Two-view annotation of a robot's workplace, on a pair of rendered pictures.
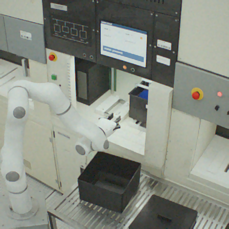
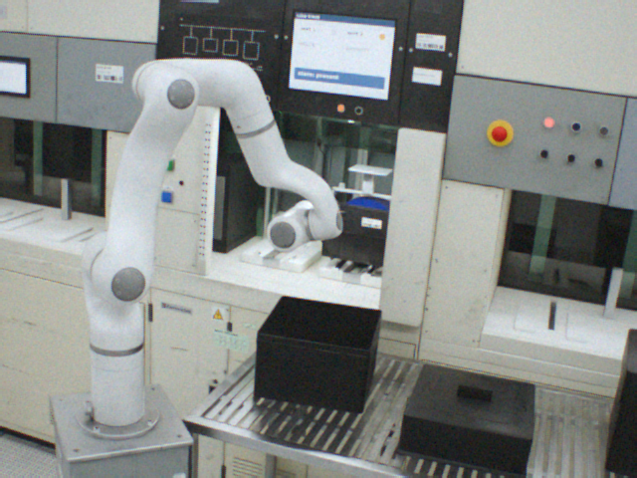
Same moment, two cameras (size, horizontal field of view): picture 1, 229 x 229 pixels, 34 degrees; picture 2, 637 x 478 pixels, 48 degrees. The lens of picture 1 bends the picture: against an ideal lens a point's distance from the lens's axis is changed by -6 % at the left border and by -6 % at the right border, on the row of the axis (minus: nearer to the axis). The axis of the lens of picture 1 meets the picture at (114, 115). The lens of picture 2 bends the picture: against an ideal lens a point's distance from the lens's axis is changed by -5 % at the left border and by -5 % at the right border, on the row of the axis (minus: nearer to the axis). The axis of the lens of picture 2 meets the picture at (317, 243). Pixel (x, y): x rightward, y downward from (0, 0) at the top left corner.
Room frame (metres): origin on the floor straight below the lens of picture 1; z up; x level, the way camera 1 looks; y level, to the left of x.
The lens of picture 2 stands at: (-0.12, 0.51, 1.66)
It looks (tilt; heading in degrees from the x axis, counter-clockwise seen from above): 17 degrees down; 345
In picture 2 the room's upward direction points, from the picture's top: 5 degrees clockwise
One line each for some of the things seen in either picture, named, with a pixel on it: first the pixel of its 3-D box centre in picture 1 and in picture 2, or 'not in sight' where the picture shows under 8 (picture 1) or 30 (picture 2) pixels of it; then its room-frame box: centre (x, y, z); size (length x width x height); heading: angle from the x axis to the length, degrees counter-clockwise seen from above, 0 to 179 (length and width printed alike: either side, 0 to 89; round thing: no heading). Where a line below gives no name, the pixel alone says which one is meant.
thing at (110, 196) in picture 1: (109, 181); (319, 352); (1.56, 0.02, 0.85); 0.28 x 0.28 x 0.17; 66
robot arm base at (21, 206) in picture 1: (20, 197); (116, 381); (1.40, 0.53, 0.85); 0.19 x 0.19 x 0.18
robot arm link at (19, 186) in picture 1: (13, 166); (112, 288); (1.44, 0.54, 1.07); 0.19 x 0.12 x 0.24; 15
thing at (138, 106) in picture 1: (151, 99); (365, 217); (2.09, -0.24, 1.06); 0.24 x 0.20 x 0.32; 58
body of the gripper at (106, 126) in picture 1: (103, 128); not in sight; (1.63, 0.05, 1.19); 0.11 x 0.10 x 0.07; 148
